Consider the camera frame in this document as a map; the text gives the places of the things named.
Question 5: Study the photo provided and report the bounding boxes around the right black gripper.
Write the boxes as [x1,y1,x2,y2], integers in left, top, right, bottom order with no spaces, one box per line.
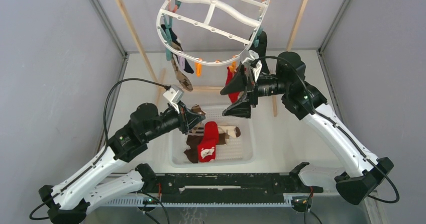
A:
[221,61,289,119]

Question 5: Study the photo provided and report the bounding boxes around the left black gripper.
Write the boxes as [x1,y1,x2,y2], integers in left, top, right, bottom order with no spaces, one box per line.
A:
[144,100,205,142]

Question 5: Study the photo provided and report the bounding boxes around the red sock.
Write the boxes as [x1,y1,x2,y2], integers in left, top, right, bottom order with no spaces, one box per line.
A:
[225,66,242,104]
[197,122,219,163]

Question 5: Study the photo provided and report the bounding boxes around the argyle brown sock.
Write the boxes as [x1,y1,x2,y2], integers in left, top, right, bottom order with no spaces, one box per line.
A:
[170,53,193,91]

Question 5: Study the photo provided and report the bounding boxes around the brown cream striped sock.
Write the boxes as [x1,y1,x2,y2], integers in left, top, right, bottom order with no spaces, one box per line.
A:
[217,126,241,145]

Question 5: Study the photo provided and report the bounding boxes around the black sock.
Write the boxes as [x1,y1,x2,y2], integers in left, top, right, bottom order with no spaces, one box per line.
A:
[250,31,270,74]

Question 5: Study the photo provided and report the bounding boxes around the brown white wavy sock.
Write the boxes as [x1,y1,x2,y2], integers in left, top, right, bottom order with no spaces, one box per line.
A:
[189,104,206,134]

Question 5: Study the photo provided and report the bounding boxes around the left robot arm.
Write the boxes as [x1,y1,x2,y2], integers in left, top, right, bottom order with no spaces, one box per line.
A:
[39,102,205,223]

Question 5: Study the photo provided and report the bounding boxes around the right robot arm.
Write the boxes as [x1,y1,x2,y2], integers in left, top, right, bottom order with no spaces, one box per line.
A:
[221,51,394,205]

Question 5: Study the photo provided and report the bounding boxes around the white oval clip hanger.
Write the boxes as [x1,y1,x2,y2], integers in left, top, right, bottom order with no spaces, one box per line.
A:
[170,0,259,73]

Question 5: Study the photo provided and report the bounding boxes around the santa pattern dark sock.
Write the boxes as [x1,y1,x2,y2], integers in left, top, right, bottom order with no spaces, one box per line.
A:
[161,24,195,75]

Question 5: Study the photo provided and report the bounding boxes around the white plastic laundry basket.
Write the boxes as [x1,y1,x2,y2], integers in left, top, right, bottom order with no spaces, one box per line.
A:
[168,105,255,168]

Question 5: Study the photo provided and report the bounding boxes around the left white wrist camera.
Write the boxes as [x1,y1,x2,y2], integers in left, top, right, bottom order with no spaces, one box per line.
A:
[163,85,184,113]

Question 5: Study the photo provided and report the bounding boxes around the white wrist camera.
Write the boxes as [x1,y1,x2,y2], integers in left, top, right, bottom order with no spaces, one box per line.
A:
[241,50,262,82]
[163,85,184,113]

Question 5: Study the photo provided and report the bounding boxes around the wooden drying rack frame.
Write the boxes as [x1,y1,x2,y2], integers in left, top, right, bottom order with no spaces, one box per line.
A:
[107,0,315,118]

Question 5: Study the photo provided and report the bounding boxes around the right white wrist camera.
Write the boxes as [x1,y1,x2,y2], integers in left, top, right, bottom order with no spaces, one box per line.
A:
[241,50,262,82]

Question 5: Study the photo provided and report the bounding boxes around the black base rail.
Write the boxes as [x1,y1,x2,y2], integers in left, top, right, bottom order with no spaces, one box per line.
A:
[139,173,323,203]

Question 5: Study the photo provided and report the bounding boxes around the white cable duct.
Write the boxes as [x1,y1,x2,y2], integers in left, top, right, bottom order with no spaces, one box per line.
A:
[98,195,294,207]

